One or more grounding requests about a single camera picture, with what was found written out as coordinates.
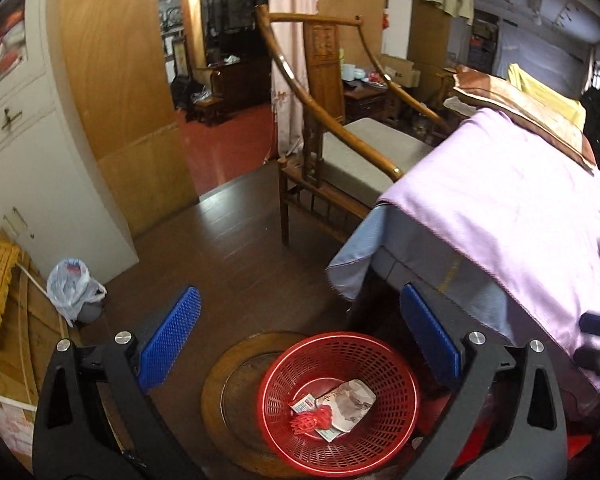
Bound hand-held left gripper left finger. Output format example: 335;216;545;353
32;286;206;480

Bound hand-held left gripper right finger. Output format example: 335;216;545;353
400;282;568;480

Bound red plastic mesh basket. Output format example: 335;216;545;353
261;331;422;478

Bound round wooden tray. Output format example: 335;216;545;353
200;330;331;479

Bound blue bed sheet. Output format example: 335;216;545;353
325;202;581;358

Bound crumpled paper wrapper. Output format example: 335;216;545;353
328;379;377;433

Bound white plastic bag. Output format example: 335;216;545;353
46;258;107;327

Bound purple blanket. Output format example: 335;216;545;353
379;107;600;403

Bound red plastic mesh scrap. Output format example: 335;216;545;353
292;406;334;436

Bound grey seat cushion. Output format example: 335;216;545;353
322;117;434;209

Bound white cabinet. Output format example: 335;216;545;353
0;0;141;288

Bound brown floral pillow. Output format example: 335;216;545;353
444;64;599;172

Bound small wooden stool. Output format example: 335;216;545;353
193;96;226;127

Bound yellow folded blanket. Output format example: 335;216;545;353
507;62;587;128

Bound dark wooden side table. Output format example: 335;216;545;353
342;80;397;127

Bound wooden door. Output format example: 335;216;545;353
54;0;199;239

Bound cardboard box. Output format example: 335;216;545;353
379;53;422;87

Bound wooden armchair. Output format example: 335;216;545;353
254;4;452;247

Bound dark wooden cabinet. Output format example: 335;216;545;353
199;0;274;113

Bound pink floral curtain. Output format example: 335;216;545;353
268;0;322;162

